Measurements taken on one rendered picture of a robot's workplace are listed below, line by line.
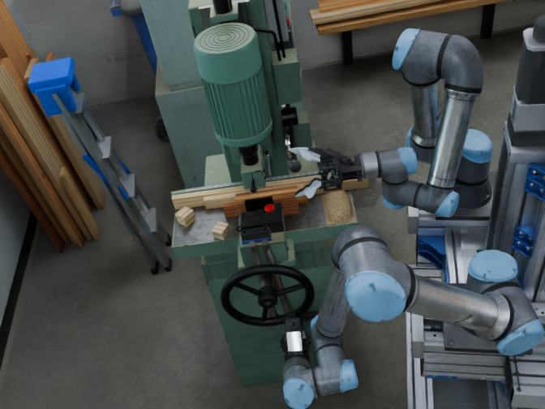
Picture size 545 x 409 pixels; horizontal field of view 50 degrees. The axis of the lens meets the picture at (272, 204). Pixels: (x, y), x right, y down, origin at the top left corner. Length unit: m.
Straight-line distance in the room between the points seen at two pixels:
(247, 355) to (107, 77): 2.55
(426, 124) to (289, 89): 0.45
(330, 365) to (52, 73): 1.57
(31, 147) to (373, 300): 2.16
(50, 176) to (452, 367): 2.13
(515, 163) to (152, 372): 1.81
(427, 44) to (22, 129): 1.98
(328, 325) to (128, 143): 2.70
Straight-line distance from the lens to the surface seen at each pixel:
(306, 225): 1.88
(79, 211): 3.27
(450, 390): 2.33
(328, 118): 3.84
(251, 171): 1.84
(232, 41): 1.61
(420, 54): 1.64
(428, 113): 1.82
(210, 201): 1.98
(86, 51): 4.29
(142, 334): 2.90
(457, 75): 1.62
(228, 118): 1.68
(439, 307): 1.36
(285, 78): 1.91
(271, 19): 1.92
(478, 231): 2.10
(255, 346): 2.36
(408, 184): 1.73
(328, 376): 1.57
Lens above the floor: 2.25
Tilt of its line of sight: 43 degrees down
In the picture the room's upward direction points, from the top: 11 degrees counter-clockwise
